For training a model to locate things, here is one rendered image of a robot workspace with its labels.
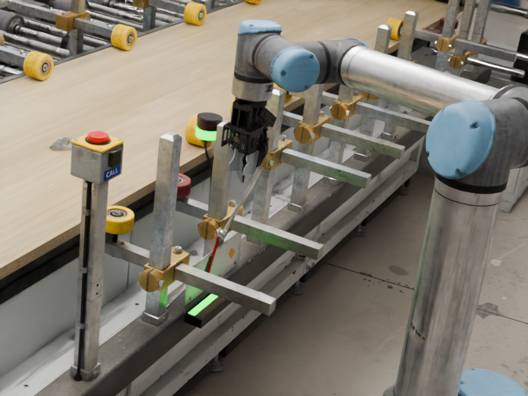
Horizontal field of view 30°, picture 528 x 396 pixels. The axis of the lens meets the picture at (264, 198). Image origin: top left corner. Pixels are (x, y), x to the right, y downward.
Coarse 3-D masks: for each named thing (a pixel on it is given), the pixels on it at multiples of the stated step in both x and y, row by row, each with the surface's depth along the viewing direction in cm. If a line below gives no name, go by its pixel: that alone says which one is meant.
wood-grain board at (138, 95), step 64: (320, 0) 436; (384, 0) 452; (64, 64) 315; (128, 64) 323; (192, 64) 331; (0, 128) 262; (64, 128) 268; (128, 128) 273; (0, 192) 228; (64, 192) 232; (128, 192) 236; (0, 256) 202
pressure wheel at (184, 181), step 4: (180, 176) 247; (184, 176) 247; (180, 180) 246; (184, 180) 246; (188, 180) 245; (180, 184) 243; (184, 184) 243; (188, 184) 244; (180, 188) 242; (184, 188) 243; (188, 188) 244; (180, 192) 243; (184, 192) 243; (188, 192) 245; (180, 196) 243; (184, 196) 244
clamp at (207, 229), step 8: (232, 208) 242; (240, 208) 243; (208, 216) 237; (200, 224) 235; (208, 224) 234; (216, 224) 235; (224, 224) 237; (200, 232) 236; (208, 232) 235; (216, 232) 235
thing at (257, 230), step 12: (180, 204) 245; (192, 204) 244; (204, 204) 245; (192, 216) 245; (240, 216) 241; (240, 228) 239; (252, 228) 237; (264, 228) 237; (264, 240) 237; (276, 240) 235; (288, 240) 234; (300, 240) 233; (300, 252) 233; (312, 252) 232
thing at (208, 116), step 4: (204, 112) 231; (208, 112) 232; (200, 116) 229; (204, 116) 229; (208, 116) 229; (212, 116) 229; (216, 116) 230; (220, 116) 230; (208, 120) 227; (212, 120) 227; (216, 120) 228; (204, 140) 232; (204, 144) 232; (204, 148) 233; (208, 156) 233; (208, 160) 233
